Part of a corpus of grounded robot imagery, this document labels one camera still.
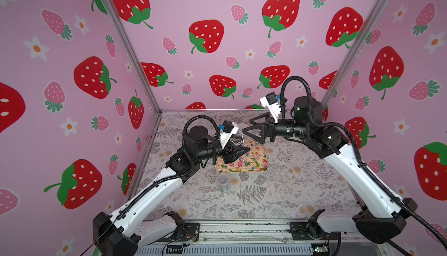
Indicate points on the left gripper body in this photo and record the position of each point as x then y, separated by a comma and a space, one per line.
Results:
226, 156

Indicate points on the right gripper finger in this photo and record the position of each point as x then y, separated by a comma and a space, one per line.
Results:
263, 118
257, 132

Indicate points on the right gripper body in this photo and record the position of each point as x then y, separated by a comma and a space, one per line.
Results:
270, 130

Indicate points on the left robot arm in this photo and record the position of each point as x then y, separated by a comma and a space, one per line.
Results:
125, 230

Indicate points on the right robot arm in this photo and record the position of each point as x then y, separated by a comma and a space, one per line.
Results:
383, 214

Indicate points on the candies on tray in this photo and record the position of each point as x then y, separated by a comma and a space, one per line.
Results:
254, 161

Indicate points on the clear jar blue candies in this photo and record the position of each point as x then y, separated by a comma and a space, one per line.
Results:
223, 182

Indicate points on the floral rectangular tray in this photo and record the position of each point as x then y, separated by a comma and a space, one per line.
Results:
220, 163

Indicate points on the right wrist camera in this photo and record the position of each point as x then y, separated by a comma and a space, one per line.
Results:
271, 102

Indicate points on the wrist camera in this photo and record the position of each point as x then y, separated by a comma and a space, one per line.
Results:
271, 102
227, 130

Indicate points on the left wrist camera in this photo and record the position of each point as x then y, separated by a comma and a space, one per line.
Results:
227, 130

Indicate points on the aluminium front rail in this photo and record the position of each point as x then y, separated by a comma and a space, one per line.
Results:
262, 238

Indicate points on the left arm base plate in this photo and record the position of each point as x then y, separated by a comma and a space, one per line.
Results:
183, 233

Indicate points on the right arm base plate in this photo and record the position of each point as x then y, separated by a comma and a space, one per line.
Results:
310, 232

